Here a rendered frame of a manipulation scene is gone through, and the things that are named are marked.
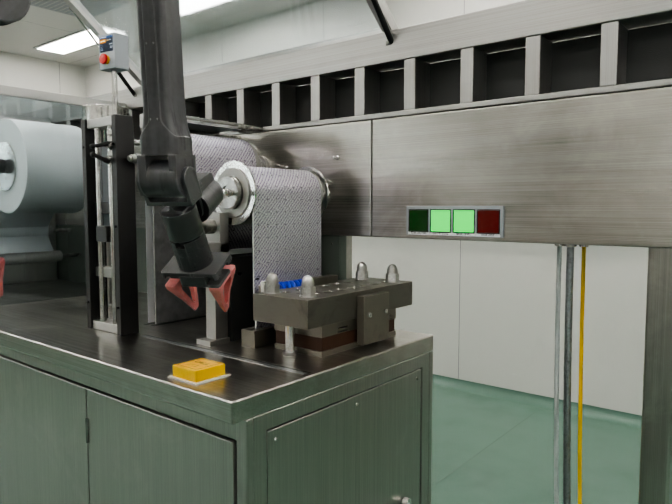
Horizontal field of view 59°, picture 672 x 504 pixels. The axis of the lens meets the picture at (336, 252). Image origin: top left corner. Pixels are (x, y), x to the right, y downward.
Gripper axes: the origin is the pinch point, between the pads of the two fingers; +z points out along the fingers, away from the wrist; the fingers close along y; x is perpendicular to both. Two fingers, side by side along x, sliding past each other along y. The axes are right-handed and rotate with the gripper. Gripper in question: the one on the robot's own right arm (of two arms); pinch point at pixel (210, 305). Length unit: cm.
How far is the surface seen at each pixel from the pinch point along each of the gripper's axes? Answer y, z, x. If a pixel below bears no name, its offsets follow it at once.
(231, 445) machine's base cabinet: -4.7, 19.8, 13.4
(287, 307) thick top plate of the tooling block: -5.5, 14.2, -17.4
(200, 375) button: 3.4, 12.6, 4.8
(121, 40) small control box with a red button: 59, -28, -80
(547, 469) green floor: -65, 187, -117
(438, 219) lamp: -33, 12, -50
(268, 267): 4.5, 14.7, -32.2
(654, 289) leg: -79, 25, -43
